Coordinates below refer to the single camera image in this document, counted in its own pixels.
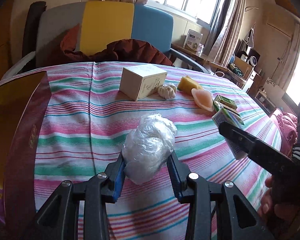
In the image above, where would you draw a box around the clear plastic bag bundle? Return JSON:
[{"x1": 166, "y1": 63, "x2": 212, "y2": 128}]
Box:
[{"x1": 122, "y1": 113, "x2": 177, "y2": 185}]

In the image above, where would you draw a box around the small white blue carton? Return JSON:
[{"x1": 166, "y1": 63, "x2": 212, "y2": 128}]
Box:
[{"x1": 212, "y1": 110, "x2": 247, "y2": 160}]

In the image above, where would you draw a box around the pink makeup sponge bottle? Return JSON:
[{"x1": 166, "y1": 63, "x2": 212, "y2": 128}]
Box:
[{"x1": 191, "y1": 88, "x2": 214, "y2": 112}]

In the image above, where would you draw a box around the white cable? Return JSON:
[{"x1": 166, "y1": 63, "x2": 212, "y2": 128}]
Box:
[{"x1": 157, "y1": 82, "x2": 178, "y2": 100}]

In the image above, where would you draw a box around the green essential oil box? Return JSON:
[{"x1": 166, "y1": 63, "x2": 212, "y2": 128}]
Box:
[{"x1": 215, "y1": 95, "x2": 237, "y2": 109}]

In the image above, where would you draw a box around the yellow sponge block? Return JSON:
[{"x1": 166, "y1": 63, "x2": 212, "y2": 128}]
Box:
[{"x1": 177, "y1": 75, "x2": 203, "y2": 95}]

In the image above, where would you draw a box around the beige cardboard box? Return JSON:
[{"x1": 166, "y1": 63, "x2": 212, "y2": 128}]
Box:
[{"x1": 119, "y1": 64, "x2": 167, "y2": 101}]

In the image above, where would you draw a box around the person's right hand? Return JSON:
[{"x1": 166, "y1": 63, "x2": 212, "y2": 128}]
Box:
[{"x1": 257, "y1": 176, "x2": 300, "y2": 233}]

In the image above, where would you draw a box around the pink quilt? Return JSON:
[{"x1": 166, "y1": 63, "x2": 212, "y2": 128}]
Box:
[{"x1": 270, "y1": 108, "x2": 298, "y2": 157}]

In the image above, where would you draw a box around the striped bed sheet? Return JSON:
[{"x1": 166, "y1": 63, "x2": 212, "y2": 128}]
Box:
[{"x1": 0, "y1": 62, "x2": 282, "y2": 239}]

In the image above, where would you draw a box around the wooden desk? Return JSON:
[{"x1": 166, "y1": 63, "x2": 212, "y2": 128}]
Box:
[{"x1": 171, "y1": 43, "x2": 262, "y2": 97}]

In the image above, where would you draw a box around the gold and maroon box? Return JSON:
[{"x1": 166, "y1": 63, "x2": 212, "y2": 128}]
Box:
[{"x1": 0, "y1": 71, "x2": 51, "y2": 239}]

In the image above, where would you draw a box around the beige curtain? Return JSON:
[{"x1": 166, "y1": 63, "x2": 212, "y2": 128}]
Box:
[{"x1": 102, "y1": 0, "x2": 248, "y2": 67}]

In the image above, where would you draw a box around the dark red jacket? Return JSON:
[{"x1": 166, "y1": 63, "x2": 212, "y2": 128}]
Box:
[{"x1": 49, "y1": 24, "x2": 173, "y2": 66}]

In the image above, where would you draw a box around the white product box on desk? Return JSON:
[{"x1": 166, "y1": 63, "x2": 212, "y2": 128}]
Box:
[{"x1": 183, "y1": 29, "x2": 203, "y2": 52}]

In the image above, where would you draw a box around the grey yellow blue chair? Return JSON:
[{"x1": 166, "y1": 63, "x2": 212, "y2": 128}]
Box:
[{"x1": 3, "y1": 1, "x2": 209, "y2": 79}]

